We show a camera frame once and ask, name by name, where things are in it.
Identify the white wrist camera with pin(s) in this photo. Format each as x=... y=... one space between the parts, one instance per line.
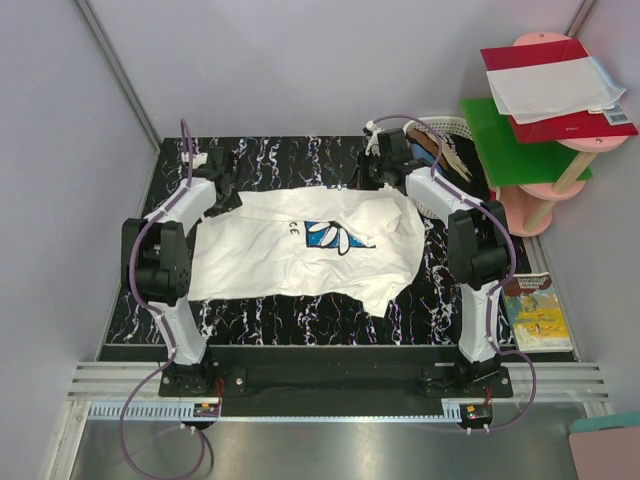
x=371 y=131
x=198 y=159

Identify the white mesh cloth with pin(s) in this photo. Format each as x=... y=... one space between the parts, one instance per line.
x=536 y=93

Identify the white daisy print t-shirt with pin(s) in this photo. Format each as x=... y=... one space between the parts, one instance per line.
x=310 y=241

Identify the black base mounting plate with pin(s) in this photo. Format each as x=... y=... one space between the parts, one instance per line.
x=431 y=381

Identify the black printed t-shirt in basket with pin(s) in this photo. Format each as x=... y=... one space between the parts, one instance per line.
x=459 y=163

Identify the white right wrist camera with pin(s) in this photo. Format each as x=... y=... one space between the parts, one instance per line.
x=371 y=131

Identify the pink two-tier stand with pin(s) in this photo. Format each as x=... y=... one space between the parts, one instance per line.
x=529 y=207

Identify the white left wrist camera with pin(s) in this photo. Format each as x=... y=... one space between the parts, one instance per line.
x=198 y=159

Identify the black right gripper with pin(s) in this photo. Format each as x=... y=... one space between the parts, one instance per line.
x=363 y=182

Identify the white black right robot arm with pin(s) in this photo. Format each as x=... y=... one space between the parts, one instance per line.
x=480 y=252

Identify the yellow illustrated paperback book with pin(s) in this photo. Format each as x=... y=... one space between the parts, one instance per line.
x=535 y=314

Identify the green plastic sheet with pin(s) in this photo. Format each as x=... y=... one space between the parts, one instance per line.
x=506 y=161

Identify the pink board corner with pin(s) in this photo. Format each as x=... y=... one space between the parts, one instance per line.
x=606 y=454

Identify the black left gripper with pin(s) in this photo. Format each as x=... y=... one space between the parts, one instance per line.
x=231 y=204

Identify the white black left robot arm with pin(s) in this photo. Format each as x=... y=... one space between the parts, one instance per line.
x=156 y=263

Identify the teal cloth edge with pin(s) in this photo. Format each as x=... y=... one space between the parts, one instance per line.
x=607 y=422

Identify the red plastic folder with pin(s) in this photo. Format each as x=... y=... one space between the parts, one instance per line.
x=555 y=91

